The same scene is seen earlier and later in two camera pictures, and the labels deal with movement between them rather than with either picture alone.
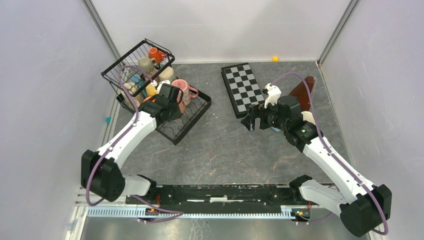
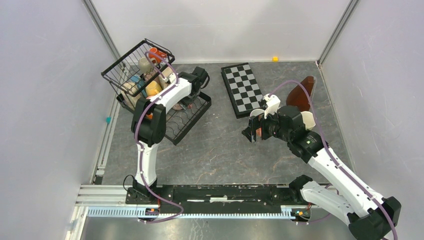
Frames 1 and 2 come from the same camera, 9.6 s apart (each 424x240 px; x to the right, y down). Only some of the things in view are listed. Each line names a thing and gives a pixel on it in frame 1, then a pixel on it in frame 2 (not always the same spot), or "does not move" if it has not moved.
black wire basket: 133,70 does not move
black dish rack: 174,129 does not move
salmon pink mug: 182,106 → 259,132
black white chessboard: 242,88 does not move
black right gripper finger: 256,111 → 256,121
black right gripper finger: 249,122 → 249,132
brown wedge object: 302,92 does not move
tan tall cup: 168,74 does not move
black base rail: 223,199 does not move
